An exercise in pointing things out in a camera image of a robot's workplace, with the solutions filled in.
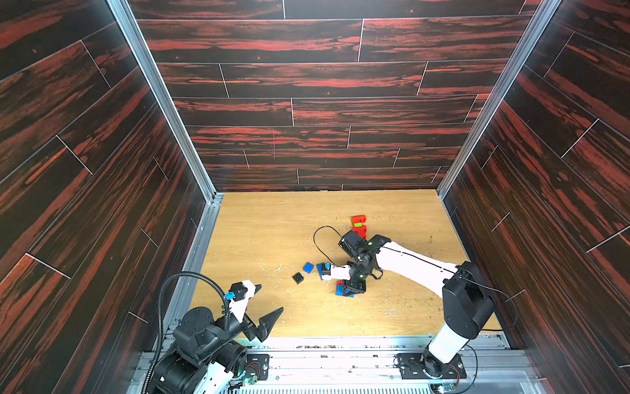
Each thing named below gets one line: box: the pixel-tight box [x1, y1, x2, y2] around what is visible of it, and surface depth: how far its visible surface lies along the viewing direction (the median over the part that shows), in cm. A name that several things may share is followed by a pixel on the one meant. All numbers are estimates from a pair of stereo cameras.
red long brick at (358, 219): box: [351, 215, 367, 225], surface depth 111 cm
